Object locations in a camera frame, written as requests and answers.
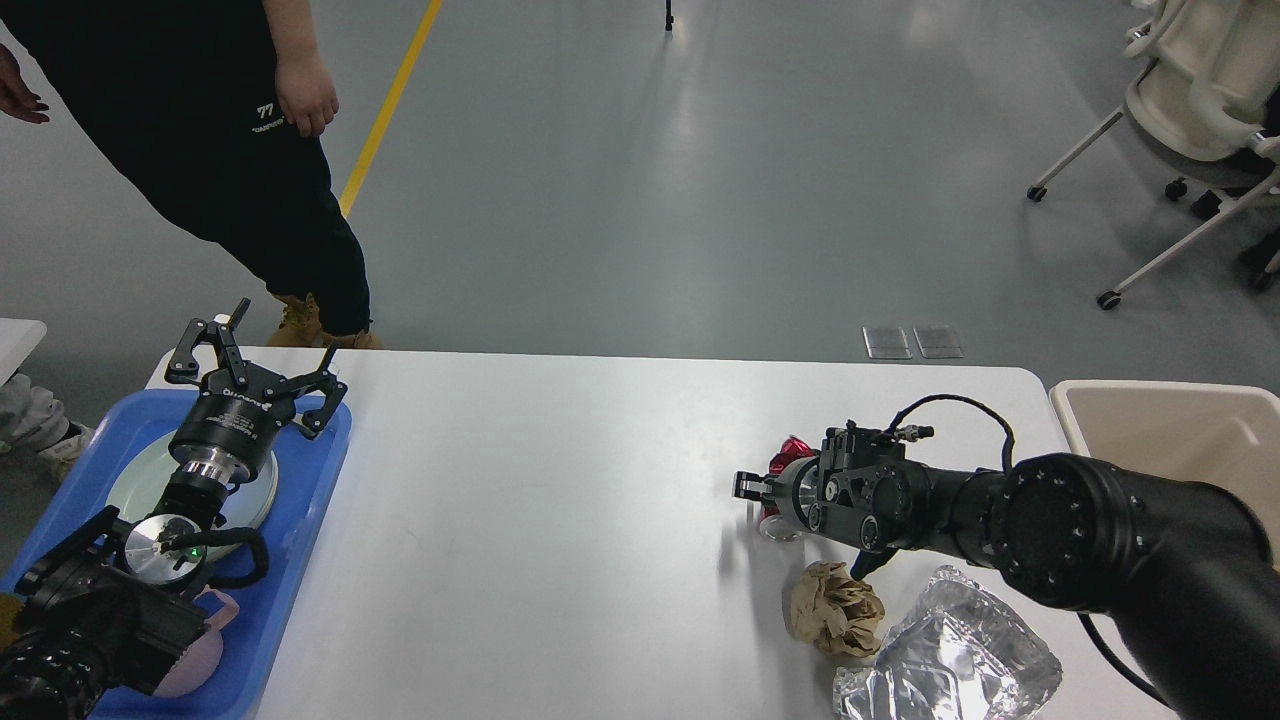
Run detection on clear plastic bag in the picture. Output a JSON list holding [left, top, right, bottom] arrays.
[[832, 565, 1064, 719]]

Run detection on white office chair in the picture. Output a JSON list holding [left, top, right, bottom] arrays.
[[1027, 1, 1279, 311]]

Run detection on crushed red can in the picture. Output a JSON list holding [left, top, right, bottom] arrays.
[[756, 436, 815, 543]]

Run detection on person in white clothes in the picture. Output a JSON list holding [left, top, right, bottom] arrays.
[[1, 372, 96, 483]]

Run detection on blue plastic tray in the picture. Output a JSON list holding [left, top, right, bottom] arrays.
[[3, 389, 352, 719]]

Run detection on pink mug dark inside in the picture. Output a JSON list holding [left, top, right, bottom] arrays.
[[151, 585, 241, 700]]

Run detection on silver floor socket plates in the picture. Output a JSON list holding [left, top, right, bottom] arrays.
[[861, 325, 966, 360]]

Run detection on brown paper ball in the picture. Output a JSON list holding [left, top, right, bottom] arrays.
[[787, 561, 886, 659]]

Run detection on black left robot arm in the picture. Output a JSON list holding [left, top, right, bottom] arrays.
[[3, 300, 352, 719]]

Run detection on beige plastic bin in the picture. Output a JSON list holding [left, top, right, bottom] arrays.
[[1050, 380, 1279, 553]]

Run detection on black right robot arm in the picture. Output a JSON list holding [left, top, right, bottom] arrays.
[[733, 409, 1279, 719]]

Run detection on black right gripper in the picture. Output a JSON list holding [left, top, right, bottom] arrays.
[[732, 457, 823, 536]]

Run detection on green plate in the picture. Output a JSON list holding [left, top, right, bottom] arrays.
[[106, 430, 279, 546]]

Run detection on person in black clothes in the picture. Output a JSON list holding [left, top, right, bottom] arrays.
[[3, 1, 381, 350]]

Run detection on white side table corner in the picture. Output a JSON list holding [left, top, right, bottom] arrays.
[[0, 316, 49, 386]]

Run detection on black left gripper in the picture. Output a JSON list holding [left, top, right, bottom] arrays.
[[165, 299, 348, 483]]

